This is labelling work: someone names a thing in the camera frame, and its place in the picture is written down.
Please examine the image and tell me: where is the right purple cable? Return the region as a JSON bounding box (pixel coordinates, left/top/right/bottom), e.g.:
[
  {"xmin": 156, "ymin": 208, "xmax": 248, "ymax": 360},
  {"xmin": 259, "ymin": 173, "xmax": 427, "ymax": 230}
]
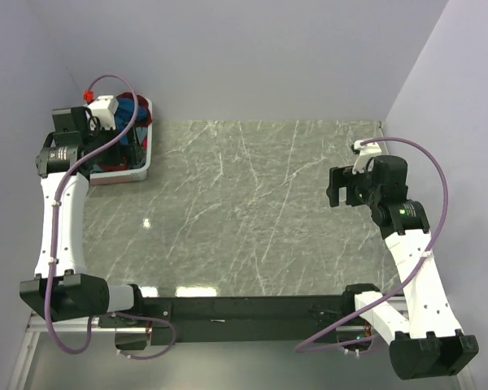
[{"xmin": 294, "ymin": 136, "xmax": 449, "ymax": 355}]

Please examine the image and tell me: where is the black base beam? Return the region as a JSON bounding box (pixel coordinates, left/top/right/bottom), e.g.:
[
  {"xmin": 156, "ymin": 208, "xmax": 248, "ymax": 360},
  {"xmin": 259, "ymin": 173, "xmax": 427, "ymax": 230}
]
[{"xmin": 98, "ymin": 284, "xmax": 391, "ymax": 350}]

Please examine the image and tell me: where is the purple cable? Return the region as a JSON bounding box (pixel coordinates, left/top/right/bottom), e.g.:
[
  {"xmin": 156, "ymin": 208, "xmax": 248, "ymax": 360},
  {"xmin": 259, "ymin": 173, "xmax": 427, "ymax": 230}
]
[
  {"xmin": 43, "ymin": 74, "xmax": 176, "ymax": 361},
  {"xmin": 294, "ymin": 136, "xmax": 449, "ymax": 355}
]

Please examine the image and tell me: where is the white laundry basket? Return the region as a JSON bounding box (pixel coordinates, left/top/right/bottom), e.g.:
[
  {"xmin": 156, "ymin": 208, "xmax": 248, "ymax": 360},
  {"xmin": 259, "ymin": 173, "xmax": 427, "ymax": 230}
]
[{"xmin": 90, "ymin": 99, "xmax": 153, "ymax": 185}]

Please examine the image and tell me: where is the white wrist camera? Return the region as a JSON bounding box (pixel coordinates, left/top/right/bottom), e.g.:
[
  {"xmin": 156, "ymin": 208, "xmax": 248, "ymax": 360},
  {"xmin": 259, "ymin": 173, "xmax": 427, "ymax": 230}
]
[
  {"xmin": 87, "ymin": 95, "xmax": 119, "ymax": 130},
  {"xmin": 352, "ymin": 140, "xmax": 381, "ymax": 175}
]

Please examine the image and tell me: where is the dark red t shirt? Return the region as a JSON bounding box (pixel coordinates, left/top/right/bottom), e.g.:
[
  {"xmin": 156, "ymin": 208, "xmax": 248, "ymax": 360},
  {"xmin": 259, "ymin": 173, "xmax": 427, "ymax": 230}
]
[{"xmin": 115, "ymin": 92, "xmax": 152, "ymax": 128}]

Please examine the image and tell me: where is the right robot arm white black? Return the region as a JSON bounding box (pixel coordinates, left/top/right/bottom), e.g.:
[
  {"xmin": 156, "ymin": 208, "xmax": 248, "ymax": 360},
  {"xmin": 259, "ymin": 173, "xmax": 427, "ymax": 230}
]
[{"xmin": 326, "ymin": 155, "xmax": 479, "ymax": 379}]

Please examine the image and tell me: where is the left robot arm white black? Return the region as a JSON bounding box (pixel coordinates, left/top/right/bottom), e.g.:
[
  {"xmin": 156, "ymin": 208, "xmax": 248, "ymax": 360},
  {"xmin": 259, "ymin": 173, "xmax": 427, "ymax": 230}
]
[{"xmin": 20, "ymin": 106, "xmax": 146, "ymax": 327}]

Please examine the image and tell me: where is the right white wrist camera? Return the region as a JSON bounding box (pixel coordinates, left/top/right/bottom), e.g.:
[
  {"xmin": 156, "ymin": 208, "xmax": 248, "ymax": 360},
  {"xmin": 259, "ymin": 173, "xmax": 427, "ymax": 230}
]
[{"xmin": 352, "ymin": 140, "xmax": 381, "ymax": 175}]

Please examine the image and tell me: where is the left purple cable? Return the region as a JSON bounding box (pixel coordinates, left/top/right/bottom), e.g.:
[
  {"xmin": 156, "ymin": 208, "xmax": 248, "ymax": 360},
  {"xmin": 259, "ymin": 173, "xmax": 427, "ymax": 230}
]
[{"xmin": 43, "ymin": 74, "xmax": 176, "ymax": 361}]

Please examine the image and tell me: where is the blue t shirt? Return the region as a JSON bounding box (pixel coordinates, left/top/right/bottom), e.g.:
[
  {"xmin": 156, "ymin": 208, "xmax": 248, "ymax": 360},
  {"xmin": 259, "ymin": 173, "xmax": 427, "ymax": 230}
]
[{"xmin": 115, "ymin": 93, "xmax": 152, "ymax": 150}]

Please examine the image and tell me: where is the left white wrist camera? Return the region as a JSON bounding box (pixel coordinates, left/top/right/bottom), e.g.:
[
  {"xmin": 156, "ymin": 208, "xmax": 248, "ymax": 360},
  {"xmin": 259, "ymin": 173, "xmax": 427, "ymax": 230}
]
[{"xmin": 87, "ymin": 95, "xmax": 119, "ymax": 130}]

